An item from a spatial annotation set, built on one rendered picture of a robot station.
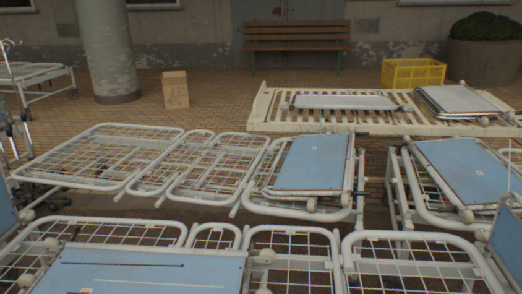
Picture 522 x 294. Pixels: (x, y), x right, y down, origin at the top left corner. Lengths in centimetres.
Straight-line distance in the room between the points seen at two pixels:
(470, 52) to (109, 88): 495
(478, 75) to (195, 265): 535
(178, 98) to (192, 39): 240
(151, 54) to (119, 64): 216
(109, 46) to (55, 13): 300
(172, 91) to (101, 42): 108
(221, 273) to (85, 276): 47
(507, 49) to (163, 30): 539
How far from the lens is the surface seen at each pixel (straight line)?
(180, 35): 712
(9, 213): 196
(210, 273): 135
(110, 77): 527
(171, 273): 138
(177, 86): 482
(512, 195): 158
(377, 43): 694
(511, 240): 159
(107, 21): 517
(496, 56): 609
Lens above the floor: 148
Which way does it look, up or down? 24 degrees down
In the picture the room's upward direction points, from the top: 1 degrees counter-clockwise
